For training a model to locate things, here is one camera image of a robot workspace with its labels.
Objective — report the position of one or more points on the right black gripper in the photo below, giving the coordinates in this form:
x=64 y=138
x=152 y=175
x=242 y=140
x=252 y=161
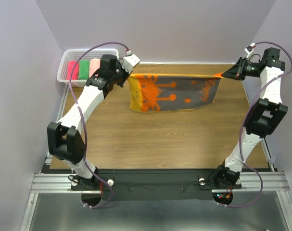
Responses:
x=237 y=71

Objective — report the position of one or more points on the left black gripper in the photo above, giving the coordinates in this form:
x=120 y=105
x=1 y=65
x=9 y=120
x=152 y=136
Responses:
x=125 y=73

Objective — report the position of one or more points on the orange towel with blue spots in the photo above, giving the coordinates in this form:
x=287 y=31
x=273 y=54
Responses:
x=171 y=92

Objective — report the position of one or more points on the pink microfiber towel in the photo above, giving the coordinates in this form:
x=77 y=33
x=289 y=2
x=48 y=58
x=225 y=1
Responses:
x=72 y=70

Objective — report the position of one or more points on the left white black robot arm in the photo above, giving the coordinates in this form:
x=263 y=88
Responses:
x=65 y=141

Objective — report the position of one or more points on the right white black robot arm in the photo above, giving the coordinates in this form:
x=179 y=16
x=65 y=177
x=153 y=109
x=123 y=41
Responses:
x=263 y=116

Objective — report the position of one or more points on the light pink rolled towel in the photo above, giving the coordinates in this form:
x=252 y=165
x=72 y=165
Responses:
x=94 y=65

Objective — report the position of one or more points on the green rolled towel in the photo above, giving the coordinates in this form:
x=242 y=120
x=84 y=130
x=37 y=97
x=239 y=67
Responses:
x=83 y=72

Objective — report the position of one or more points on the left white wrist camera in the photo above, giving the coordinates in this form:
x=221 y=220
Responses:
x=130 y=61

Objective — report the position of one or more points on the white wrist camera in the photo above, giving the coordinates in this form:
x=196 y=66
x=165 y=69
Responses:
x=130 y=61
x=249 y=50

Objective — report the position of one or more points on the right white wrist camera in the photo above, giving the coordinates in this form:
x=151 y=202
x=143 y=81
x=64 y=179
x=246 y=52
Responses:
x=249 y=50

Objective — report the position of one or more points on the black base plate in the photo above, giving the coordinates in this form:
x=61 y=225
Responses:
x=140 y=195

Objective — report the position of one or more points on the aluminium frame rail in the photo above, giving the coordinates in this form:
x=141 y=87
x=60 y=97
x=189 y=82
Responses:
x=174 y=180

